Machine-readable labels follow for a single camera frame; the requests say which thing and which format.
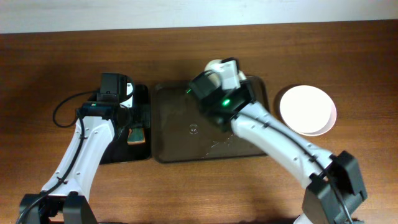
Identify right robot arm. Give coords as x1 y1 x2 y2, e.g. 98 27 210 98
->
187 71 368 224

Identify white plate front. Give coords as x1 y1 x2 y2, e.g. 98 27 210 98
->
295 100 337 136

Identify brown serving tray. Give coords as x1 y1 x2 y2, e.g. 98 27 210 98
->
151 81 266 164

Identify green orange sponge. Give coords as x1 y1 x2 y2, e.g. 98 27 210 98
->
127 128 146 145

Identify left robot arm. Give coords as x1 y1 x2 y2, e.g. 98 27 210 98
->
17 73 136 223

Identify black plastic tray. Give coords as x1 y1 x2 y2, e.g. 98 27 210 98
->
100 83 151 165

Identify white plate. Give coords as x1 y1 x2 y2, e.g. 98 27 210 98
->
295 100 337 136
279 85 332 134
205 58 247 90

